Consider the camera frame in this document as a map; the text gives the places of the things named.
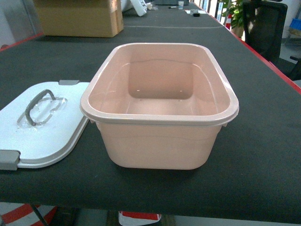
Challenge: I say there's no green potted plant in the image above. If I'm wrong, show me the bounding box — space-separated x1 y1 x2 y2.
217 0 244 39

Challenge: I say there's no red metal table frame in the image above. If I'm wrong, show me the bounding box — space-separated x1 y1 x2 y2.
0 26 301 106

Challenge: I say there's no pink plastic storage box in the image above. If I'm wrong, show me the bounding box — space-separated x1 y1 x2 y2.
80 43 239 170

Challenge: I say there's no red white striped bollard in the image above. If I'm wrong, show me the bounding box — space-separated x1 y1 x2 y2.
0 202 57 226

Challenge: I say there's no white paper cup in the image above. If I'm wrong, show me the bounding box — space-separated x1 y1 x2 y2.
178 1 184 10

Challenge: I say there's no dark grey table mat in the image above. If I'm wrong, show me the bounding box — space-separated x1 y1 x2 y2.
0 6 301 224

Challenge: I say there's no white box lid grey handle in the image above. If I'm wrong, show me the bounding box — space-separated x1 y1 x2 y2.
0 80 88 170

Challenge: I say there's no brown cardboard box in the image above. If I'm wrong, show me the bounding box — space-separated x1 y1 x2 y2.
33 0 124 38

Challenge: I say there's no red white traffic cone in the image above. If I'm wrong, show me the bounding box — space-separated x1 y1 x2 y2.
225 13 232 30

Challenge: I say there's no black office chair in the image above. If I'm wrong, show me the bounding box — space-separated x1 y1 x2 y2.
242 0 301 81

